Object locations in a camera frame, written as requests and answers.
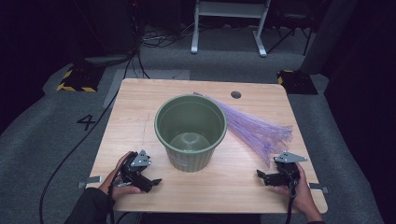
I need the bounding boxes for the white metal desk frame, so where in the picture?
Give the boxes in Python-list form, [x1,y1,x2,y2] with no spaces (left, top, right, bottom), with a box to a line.
[190,0,272,58]

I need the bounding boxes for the person's right hand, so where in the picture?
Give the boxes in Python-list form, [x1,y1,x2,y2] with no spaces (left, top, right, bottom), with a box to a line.
[274,162,316,210]

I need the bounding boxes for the green plastic trash can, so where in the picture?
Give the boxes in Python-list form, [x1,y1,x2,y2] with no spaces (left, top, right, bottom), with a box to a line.
[154,93,228,174]

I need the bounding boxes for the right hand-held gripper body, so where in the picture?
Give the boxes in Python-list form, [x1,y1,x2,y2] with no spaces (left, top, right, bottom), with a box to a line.
[274,151,308,188]

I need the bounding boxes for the black yellow striped base plate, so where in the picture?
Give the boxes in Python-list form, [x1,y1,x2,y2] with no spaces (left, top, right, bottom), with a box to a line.
[276,69,319,96]
[56,64,106,93]

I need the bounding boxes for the dark equipment stand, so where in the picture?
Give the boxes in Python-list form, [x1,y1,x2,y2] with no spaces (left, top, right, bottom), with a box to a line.
[73,0,141,68]

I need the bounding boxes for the bundle of floor cables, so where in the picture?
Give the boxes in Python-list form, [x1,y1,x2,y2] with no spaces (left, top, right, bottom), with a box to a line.
[139,22,195,49]

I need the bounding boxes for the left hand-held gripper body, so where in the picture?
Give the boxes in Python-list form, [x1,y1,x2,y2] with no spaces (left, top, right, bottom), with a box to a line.
[119,149,152,189]

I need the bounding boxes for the grey metal table bracket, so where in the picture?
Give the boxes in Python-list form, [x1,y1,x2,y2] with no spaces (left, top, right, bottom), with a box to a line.
[307,182,329,194]
[78,175,103,189]

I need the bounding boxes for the black chair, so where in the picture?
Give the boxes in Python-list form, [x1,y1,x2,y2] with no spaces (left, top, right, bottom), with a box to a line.
[267,0,316,56]

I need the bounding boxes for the person's left hand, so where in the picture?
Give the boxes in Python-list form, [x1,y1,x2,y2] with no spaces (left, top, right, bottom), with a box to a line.
[98,151,143,202]

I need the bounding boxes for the right hand-held gripper cable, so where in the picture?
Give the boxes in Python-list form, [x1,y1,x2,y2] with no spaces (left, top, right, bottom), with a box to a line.
[285,176,297,224]

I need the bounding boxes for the grey column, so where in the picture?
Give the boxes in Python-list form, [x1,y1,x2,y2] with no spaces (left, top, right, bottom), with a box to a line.
[299,0,359,76]

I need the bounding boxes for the purple plastic trash bag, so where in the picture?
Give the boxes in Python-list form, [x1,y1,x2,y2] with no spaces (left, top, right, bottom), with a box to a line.
[192,91,293,168]

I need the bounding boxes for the long black floor cable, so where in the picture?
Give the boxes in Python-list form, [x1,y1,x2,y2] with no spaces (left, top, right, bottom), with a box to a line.
[38,50,139,224]

